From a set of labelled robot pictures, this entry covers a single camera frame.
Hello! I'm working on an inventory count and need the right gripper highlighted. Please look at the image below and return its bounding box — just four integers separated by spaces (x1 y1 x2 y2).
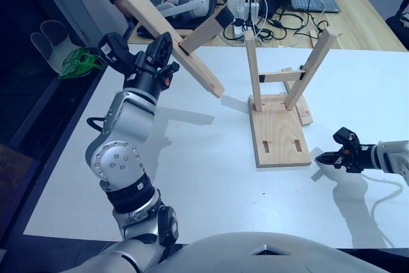
332 144 380 174

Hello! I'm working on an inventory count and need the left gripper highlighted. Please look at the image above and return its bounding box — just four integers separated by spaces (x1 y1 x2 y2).
123 32 180 98

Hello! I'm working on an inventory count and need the wooden leg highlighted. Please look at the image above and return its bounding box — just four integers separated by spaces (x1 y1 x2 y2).
281 67 314 127
123 0 225 99
243 29 265 113
284 27 340 112

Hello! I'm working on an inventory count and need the wooden cross bar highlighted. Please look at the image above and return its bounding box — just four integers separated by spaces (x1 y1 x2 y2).
259 70 306 84
178 7 238 55

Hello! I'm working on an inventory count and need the wooden seat board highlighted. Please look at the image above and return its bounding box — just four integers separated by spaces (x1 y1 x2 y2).
248 92 313 169

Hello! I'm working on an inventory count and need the green plastic object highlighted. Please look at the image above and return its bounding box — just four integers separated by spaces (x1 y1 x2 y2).
58 47 107 79

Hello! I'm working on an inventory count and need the white power strip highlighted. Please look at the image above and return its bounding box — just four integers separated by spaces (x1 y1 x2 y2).
226 0 260 20

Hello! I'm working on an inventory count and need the white curved holder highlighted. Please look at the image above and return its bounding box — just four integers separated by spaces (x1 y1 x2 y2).
29 19 84 76

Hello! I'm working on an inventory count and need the robot body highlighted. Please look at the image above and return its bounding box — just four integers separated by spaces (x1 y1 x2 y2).
68 231 409 273

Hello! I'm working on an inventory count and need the black chair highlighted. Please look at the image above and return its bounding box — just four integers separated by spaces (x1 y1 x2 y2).
384 0 409 52

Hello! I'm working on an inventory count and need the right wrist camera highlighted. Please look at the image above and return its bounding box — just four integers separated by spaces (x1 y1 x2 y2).
332 127 361 150

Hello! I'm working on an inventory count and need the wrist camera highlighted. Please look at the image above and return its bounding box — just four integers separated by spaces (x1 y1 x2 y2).
332 127 361 150
98 32 135 75

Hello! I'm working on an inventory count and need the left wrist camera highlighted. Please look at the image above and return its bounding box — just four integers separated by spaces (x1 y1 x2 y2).
98 32 135 75

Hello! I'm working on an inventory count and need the black desk cable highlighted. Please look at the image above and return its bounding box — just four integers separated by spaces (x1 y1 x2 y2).
273 9 330 36

